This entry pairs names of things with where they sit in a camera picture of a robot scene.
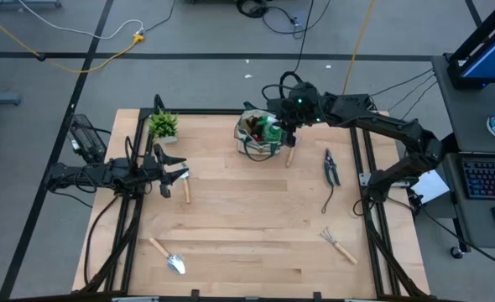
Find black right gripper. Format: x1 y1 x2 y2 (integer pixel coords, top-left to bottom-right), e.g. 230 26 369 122
267 81 322 148

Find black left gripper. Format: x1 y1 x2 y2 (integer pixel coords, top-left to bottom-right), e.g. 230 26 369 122
144 143 190 199

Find green spray bottle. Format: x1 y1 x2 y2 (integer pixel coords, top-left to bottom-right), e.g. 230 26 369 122
259 117 283 143

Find pronged cultivator wooden handle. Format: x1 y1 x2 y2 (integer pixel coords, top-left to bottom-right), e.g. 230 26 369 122
284 138 301 169

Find narrow transplanter wooden handle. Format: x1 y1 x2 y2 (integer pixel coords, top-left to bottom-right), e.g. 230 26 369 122
180 162 193 205

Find beige gardening bag green trim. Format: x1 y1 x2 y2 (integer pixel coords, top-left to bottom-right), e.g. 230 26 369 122
233 100 284 163

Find green-handled pruning shears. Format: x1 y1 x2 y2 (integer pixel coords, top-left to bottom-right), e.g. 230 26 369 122
320 148 341 215

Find silver trowel wooden handle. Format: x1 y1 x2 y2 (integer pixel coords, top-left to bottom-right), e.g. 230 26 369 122
148 237 187 276

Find fan rake wooden handle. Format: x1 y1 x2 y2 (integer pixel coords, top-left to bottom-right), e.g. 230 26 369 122
319 226 359 266

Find artificial plant in white pot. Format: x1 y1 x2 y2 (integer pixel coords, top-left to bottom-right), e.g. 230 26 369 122
146 107 180 146

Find long black controller box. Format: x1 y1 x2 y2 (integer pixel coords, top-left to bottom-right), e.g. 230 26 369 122
347 92 373 111

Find black mesh power box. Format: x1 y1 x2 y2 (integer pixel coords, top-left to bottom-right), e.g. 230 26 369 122
65 113 108 164

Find white paper sheet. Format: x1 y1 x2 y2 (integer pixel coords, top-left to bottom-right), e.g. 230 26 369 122
410 169 451 206

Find grey computer desk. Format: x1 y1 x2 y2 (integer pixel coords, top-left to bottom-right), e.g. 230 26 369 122
430 54 495 251

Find grey furniture foot bar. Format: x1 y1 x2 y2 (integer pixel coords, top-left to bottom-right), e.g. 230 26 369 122
0 91 22 106
0 0 63 10

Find backlit black keyboard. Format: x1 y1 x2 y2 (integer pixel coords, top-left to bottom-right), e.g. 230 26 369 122
461 158 495 200

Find black computer monitor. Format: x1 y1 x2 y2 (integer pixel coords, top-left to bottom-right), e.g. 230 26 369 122
446 0 495 90

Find black aluminium table frame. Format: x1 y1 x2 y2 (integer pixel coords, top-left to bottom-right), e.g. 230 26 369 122
79 94 432 301

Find black hanging cable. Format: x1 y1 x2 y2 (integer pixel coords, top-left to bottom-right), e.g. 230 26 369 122
279 0 315 91

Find yellow hanging cord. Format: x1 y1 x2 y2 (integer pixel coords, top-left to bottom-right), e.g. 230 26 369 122
341 0 377 96

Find thin black desk cable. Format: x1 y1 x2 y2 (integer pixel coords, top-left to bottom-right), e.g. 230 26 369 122
371 68 436 97

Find coiled black floor cable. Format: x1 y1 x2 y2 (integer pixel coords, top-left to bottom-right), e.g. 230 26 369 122
234 0 332 37

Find yellow floor extension cable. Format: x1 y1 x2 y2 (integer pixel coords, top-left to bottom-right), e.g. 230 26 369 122
0 6 146 75

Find white floor cable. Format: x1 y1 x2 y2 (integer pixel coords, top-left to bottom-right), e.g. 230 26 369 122
18 0 144 41

